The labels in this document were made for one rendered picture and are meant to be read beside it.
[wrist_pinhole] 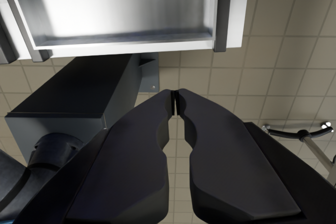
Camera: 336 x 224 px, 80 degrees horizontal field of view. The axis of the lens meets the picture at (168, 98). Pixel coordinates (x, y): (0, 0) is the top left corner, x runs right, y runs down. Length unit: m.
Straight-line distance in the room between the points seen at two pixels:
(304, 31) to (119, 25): 1.24
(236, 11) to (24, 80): 1.47
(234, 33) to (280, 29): 1.05
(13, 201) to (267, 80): 1.37
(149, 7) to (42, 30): 0.17
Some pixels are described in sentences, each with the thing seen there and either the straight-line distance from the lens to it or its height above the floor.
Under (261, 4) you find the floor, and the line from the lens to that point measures 1.31.
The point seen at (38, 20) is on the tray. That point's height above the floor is 0.89.
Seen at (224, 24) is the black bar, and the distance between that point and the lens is 0.32.
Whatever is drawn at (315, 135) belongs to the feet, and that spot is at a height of 0.12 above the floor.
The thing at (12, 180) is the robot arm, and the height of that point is 0.96.
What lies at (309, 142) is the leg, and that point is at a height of 0.20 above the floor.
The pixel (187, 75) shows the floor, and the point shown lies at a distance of 1.32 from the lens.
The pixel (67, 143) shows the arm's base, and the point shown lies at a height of 0.82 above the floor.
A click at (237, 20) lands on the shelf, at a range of 0.34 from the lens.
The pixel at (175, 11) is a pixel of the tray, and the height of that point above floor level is 0.88.
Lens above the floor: 1.20
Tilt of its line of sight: 59 degrees down
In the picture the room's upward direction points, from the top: 179 degrees counter-clockwise
